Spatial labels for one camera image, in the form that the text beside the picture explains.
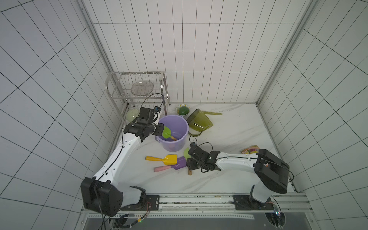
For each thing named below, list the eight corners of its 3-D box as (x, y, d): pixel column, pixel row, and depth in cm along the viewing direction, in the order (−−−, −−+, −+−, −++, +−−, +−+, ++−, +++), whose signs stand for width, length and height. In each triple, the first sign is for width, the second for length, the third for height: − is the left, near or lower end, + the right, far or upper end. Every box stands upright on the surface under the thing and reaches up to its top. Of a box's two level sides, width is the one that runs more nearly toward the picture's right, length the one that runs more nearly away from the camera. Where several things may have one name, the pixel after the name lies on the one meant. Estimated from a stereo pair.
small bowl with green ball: (174, 114, 114) (173, 110, 110) (180, 106, 120) (180, 102, 117) (185, 119, 111) (185, 115, 107) (191, 110, 117) (191, 106, 114)
